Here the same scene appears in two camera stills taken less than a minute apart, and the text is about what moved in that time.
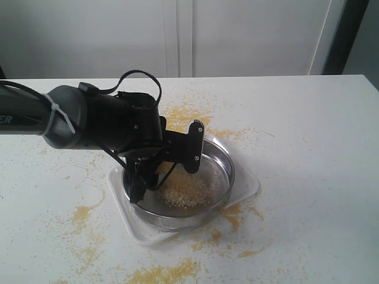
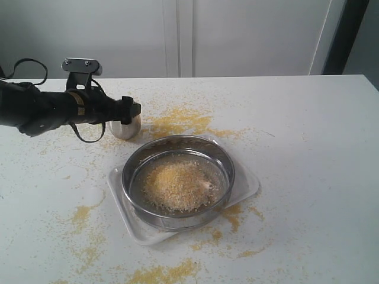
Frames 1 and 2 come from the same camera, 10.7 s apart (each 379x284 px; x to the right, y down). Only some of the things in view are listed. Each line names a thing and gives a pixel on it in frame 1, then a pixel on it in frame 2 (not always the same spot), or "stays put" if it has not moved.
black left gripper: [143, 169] → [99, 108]
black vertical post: [352, 15] stays put
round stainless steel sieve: [183, 199] stays put
